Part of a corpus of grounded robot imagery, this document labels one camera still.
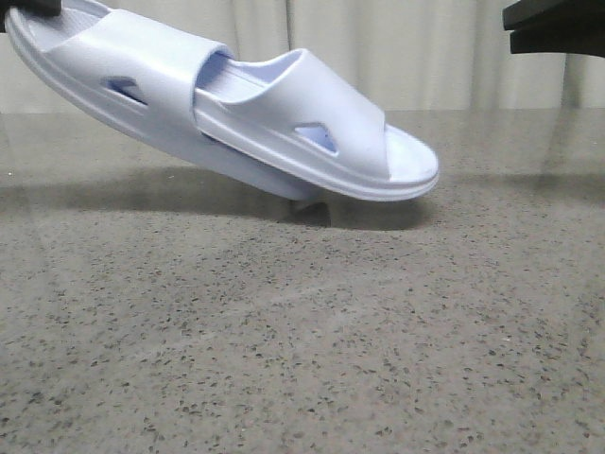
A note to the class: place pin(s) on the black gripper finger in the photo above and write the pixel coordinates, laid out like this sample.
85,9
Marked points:
527,14
567,41
48,8

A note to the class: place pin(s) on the light blue slipper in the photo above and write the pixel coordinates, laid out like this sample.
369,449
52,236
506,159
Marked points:
296,114
139,77

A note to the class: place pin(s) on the white curtain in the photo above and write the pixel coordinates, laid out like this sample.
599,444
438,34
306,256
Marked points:
403,55

